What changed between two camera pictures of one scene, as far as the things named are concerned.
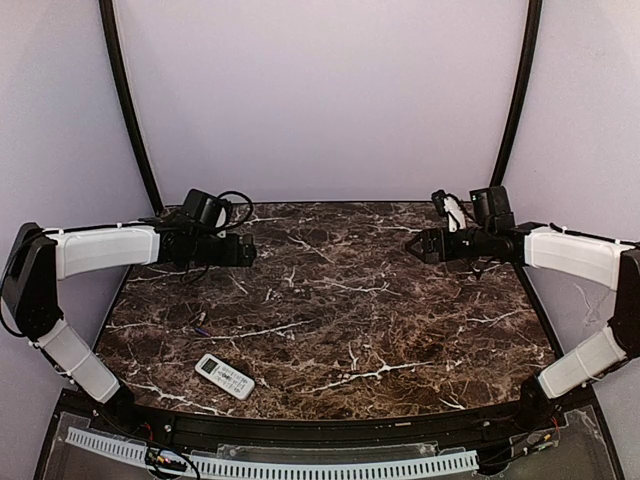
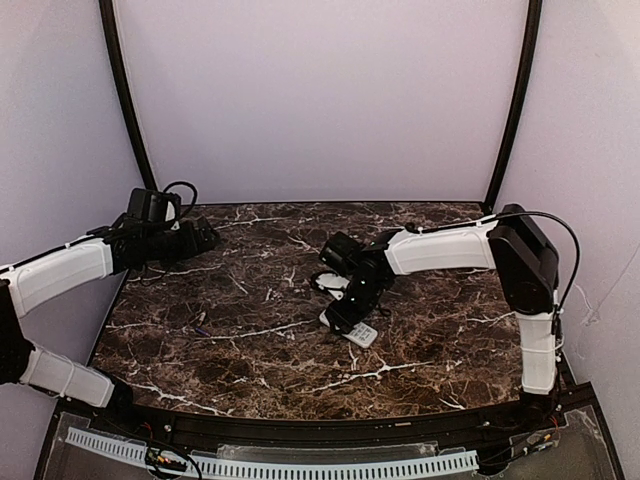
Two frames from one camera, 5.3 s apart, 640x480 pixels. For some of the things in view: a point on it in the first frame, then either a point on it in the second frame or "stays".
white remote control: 225,376 to 362,334
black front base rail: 470,427 stays
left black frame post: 129,98 stays
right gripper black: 432,244 to 347,310
